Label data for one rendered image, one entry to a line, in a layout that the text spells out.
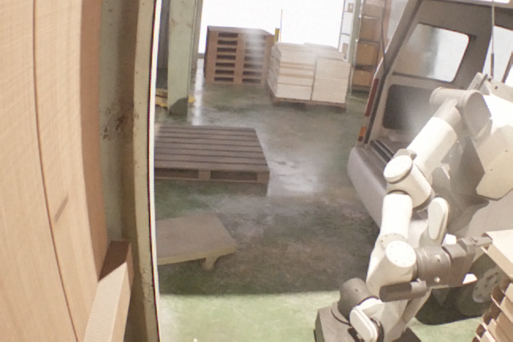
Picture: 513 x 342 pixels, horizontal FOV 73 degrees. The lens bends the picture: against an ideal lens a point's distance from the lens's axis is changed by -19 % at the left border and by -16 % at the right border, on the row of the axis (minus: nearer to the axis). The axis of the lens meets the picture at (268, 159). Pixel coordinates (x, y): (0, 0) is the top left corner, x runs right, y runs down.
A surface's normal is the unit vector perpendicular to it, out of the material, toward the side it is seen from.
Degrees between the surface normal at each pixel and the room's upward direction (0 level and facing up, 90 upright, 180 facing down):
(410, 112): 90
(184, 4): 90
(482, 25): 95
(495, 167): 112
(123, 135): 90
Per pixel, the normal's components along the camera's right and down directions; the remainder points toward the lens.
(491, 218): 0.15, 0.40
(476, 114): 0.33, 0.18
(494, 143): -0.69, 0.29
